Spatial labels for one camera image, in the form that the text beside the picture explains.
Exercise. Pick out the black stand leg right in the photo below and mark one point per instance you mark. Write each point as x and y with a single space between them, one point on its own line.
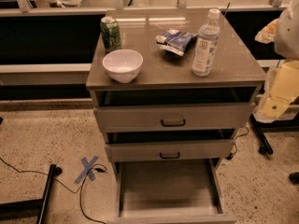
278 126

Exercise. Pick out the black stand leg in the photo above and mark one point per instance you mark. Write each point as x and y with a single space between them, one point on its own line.
36 208
278 126

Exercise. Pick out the black stand leg left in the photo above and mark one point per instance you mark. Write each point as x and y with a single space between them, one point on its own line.
36 208

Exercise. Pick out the top drawer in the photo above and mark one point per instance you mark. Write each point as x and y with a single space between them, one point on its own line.
152 118

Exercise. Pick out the open bottom drawer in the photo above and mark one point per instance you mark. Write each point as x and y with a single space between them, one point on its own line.
169 192

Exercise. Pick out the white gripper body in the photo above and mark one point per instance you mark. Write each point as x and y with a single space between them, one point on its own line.
288 36

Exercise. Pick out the blue tape cross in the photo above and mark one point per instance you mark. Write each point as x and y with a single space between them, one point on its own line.
87 169

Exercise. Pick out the black caster far right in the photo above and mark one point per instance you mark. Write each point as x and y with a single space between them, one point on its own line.
294 177

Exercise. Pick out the green soda can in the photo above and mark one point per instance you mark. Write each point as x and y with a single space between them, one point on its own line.
110 34

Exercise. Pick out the middle drawer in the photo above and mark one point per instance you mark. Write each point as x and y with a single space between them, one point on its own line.
164 151

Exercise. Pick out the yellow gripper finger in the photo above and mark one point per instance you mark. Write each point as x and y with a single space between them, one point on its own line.
273 107
267 34

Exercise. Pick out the clear plastic water bottle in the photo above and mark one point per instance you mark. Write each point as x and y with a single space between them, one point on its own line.
206 44

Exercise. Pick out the blue white snack bag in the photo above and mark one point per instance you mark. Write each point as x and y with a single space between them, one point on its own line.
175 41

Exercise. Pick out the white bowl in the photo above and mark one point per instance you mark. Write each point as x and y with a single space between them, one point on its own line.
123 65

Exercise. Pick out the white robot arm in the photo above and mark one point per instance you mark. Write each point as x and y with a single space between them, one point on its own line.
286 44

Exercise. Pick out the grey drawer cabinet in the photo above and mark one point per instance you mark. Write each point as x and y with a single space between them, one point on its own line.
236 77

